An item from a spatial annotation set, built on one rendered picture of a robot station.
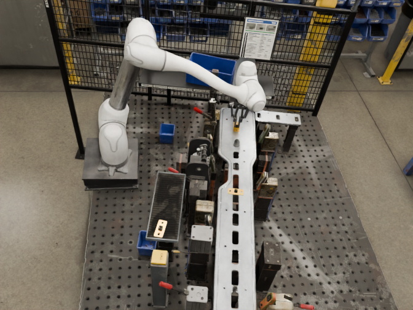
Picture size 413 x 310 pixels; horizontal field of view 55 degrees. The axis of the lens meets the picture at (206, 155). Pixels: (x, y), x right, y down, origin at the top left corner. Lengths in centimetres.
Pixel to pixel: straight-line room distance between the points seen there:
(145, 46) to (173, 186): 67
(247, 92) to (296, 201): 85
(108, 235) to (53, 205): 113
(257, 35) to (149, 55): 95
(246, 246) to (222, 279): 21
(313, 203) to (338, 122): 185
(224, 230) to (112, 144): 79
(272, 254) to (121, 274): 79
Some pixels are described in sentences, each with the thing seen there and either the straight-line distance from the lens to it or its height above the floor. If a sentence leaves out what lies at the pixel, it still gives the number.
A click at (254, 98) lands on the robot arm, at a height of 142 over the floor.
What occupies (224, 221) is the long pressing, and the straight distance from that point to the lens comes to 197.
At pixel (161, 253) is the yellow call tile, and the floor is 116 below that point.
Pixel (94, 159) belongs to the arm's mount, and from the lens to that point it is 247.
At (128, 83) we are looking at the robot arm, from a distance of 220.
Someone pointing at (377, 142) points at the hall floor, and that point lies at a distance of 422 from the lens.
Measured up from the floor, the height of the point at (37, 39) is 48.
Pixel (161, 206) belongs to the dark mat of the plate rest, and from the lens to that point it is 181.
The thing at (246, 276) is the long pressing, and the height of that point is 100.
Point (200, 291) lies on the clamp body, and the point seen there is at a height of 106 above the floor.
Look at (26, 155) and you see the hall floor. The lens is 375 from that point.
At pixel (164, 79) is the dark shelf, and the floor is 103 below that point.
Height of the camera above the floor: 265
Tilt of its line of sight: 48 degrees down
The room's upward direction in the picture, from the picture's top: 7 degrees clockwise
